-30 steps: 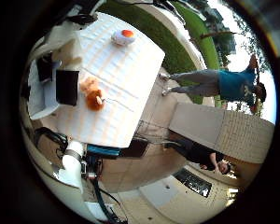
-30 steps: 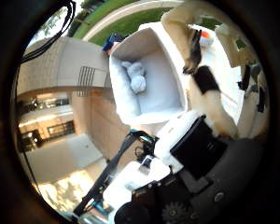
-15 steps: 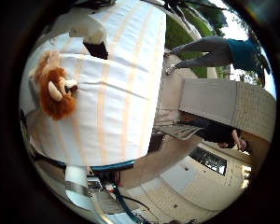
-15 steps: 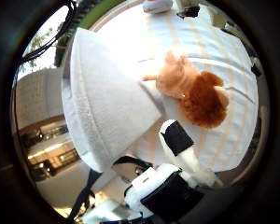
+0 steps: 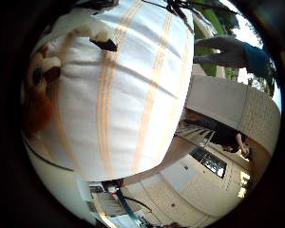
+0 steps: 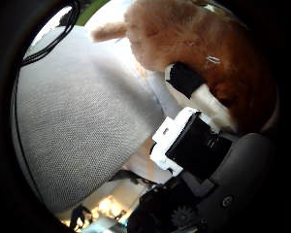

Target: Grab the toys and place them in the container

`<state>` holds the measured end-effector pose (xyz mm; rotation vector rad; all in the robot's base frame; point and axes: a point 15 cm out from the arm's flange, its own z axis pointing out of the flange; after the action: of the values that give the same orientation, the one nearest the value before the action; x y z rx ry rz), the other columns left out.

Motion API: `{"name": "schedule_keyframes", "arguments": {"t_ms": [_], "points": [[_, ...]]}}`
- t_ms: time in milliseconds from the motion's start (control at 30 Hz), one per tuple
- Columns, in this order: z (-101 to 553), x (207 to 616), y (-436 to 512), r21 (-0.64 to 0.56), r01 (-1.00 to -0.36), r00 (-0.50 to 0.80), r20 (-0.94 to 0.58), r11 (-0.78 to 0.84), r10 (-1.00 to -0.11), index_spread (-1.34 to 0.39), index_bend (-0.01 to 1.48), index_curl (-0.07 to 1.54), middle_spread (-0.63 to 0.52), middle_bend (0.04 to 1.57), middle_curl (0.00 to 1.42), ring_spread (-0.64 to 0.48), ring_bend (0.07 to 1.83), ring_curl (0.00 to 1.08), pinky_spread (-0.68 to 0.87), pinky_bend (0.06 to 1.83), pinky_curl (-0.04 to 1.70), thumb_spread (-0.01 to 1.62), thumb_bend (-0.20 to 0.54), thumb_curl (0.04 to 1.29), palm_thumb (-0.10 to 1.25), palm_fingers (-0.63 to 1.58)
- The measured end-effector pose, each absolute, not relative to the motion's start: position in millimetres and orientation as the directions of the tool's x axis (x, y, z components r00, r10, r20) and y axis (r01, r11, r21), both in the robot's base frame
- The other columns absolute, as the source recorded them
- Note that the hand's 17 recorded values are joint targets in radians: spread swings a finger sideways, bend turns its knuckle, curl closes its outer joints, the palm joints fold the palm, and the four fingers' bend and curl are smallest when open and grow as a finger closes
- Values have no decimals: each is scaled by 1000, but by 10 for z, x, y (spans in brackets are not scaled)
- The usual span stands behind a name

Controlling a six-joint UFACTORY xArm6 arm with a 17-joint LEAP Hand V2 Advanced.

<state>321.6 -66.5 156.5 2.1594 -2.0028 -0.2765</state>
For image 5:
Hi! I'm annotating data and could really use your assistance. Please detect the orange-haired plush doll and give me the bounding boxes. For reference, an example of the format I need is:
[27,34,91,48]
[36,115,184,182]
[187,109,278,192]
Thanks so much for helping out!
[22,44,63,139]

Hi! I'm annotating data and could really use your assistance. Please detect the white striped tablecloth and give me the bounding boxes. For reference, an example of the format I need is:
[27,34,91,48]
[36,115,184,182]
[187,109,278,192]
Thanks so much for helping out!
[23,0,196,183]

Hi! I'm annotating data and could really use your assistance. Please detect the metal stair railing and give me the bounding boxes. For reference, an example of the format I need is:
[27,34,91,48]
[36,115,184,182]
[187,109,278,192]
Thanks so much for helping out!
[175,122,215,147]

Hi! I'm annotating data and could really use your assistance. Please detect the dark window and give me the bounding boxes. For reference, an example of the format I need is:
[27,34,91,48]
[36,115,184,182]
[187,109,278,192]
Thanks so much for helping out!
[189,146,228,179]

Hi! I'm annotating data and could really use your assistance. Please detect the person in dark clothes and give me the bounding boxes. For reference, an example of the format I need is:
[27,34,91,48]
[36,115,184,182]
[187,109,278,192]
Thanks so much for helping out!
[183,108,253,160]

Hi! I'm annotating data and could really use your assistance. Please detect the person in blue shirt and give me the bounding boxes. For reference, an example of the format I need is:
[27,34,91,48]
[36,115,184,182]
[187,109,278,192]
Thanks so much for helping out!
[193,34,276,93]

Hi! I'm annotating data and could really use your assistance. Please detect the thin black cables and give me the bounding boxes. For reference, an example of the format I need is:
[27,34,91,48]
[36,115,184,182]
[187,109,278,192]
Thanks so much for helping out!
[142,0,238,32]

